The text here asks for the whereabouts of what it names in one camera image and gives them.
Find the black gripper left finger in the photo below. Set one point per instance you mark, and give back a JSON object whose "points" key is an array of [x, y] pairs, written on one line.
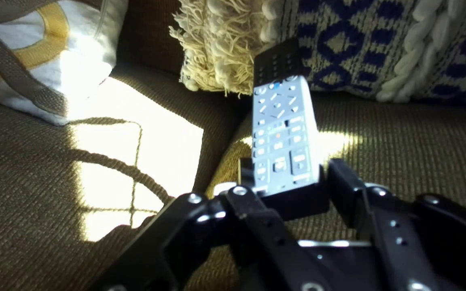
{"points": [[168, 249]]}

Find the yellow grey wave pattern pillow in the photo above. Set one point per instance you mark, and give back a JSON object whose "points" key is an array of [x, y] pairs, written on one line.
{"points": [[55, 52]]}

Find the black remote control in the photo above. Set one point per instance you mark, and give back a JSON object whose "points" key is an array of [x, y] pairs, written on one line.
{"points": [[283, 121]]}

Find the blue white knitted pillow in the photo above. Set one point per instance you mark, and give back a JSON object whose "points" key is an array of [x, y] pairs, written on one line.
{"points": [[388, 50]]}

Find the tan sofa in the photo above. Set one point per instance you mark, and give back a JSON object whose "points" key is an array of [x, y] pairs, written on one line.
{"points": [[74, 194]]}

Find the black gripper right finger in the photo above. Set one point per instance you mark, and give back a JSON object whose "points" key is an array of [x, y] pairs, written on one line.
{"points": [[421, 244]]}

